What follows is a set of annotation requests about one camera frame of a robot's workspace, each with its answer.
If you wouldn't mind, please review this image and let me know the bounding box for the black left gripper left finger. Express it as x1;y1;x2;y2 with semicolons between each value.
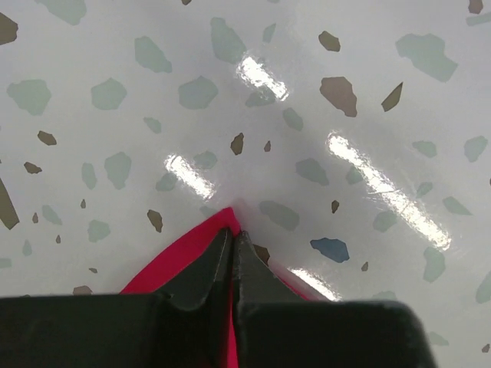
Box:
1;228;232;367

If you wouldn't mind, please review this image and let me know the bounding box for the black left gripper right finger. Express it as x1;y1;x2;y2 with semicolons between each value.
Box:
232;232;436;367

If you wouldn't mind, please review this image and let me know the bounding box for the red t-shirt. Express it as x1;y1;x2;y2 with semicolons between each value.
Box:
119;206;334;368

